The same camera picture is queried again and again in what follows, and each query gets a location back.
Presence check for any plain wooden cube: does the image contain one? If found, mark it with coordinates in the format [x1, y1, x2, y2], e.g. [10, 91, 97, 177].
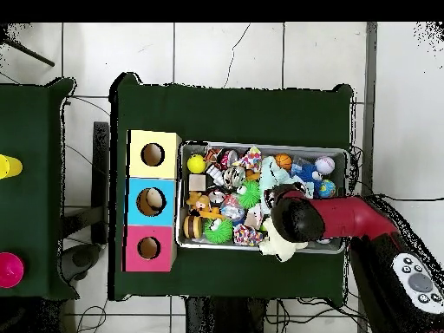
[188, 173, 207, 192]

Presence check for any small orange basketball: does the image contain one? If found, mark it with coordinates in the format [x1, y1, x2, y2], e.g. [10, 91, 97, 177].
[274, 153, 293, 171]

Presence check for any dark green side-table cloth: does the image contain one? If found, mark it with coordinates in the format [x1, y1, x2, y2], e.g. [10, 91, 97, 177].
[0, 76, 80, 301]

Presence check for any black tripod leg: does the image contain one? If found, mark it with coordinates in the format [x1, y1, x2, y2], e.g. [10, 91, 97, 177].
[0, 34, 56, 68]

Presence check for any yellow plastic cup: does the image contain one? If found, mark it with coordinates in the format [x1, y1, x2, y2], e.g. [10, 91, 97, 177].
[0, 153, 23, 180]

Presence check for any black power cable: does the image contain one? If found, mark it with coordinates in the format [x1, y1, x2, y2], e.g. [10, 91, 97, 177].
[375, 193, 444, 203]

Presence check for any green spiky toy with eyes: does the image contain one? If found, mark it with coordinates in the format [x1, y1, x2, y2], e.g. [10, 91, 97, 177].
[236, 179, 263, 209]
[203, 217, 234, 245]

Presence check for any dark green table cloth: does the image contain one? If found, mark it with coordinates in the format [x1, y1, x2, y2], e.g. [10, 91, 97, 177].
[108, 71, 355, 307]

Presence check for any beige round toy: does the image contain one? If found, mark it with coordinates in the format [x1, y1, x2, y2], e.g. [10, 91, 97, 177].
[145, 187, 165, 211]

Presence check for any small white baseball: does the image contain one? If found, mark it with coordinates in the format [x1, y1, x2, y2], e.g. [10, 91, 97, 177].
[314, 155, 336, 175]

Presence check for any shallow clear mesh bin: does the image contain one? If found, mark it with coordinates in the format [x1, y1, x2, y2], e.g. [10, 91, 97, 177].
[176, 140, 349, 255]

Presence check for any pale mint muslin cloth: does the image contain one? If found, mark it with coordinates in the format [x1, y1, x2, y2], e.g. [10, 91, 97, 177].
[258, 155, 315, 216]

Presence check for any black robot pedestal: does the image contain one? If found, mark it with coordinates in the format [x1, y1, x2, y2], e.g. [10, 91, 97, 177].
[185, 297, 268, 333]

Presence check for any small globe ball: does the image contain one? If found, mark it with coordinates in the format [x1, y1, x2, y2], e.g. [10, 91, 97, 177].
[317, 179, 336, 199]

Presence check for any cream muslin cloth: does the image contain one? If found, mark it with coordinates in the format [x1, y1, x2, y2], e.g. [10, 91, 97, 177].
[258, 216, 310, 263]

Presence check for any wooden box with three holes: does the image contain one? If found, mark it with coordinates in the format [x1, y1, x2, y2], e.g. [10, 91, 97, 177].
[122, 129, 183, 273]

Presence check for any pink plastic cup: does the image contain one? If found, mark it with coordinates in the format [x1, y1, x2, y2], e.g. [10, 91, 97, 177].
[0, 251, 25, 289]

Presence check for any blue spiky toy with eyes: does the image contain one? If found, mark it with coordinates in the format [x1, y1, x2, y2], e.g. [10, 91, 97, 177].
[291, 160, 323, 195]

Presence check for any wooden toy hamburger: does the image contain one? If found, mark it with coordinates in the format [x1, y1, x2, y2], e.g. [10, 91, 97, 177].
[182, 214, 203, 240]

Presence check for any yellow smiley ball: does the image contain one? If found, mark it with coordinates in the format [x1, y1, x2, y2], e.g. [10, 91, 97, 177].
[186, 154, 208, 174]

